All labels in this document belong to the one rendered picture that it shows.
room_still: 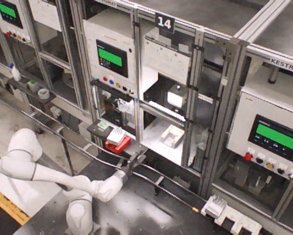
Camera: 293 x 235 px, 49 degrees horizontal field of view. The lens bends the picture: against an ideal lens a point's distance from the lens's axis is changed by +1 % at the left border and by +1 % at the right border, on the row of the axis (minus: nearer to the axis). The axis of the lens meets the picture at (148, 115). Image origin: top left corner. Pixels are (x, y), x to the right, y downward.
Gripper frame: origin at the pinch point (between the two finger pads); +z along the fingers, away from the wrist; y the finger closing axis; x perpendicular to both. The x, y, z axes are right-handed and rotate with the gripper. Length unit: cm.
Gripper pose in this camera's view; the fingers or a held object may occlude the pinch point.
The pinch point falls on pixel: (142, 154)
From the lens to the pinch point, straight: 216.5
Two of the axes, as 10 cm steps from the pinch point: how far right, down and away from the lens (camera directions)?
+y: 0.0, -7.1, -7.1
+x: -8.1, -4.2, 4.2
